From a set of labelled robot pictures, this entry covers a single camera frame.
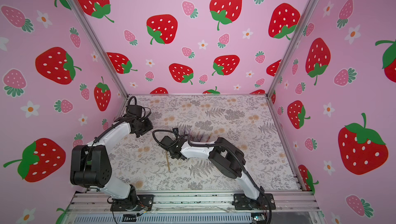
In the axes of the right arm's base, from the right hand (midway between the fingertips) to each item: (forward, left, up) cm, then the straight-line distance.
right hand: (173, 149), depth 90 cm
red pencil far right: (+11, -21, -2) cm, 24 cm away
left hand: (+11, +14, +7) cm, 19 cm away
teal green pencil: (+11, -13, -1) cm, 17 cm away
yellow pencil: (-6, +3, -2) cm, 7 cm away
